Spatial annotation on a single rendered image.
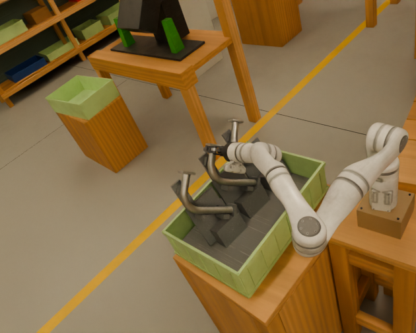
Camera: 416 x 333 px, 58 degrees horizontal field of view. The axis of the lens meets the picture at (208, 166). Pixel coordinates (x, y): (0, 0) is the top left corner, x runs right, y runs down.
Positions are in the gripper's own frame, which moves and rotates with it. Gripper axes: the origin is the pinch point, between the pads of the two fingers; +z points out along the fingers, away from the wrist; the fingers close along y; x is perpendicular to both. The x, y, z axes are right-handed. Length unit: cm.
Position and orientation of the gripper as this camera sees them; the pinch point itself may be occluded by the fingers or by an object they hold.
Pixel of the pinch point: (214, 150)
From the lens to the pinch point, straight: 147.4
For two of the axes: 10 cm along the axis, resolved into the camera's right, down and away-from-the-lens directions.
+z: -5.1, -0.6, 8.6
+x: -1.4, 9.9, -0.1
